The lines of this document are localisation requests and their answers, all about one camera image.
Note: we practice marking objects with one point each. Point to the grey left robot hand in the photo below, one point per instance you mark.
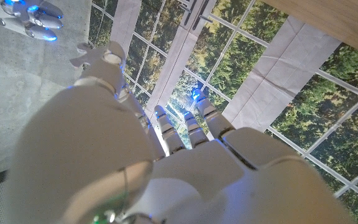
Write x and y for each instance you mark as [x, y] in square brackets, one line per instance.
[104, 155]

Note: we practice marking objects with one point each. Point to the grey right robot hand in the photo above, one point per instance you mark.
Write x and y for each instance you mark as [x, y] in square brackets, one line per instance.
[17, 15]

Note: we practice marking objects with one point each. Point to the printed window backdrop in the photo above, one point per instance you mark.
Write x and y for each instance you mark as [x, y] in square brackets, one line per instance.
[259, 77]

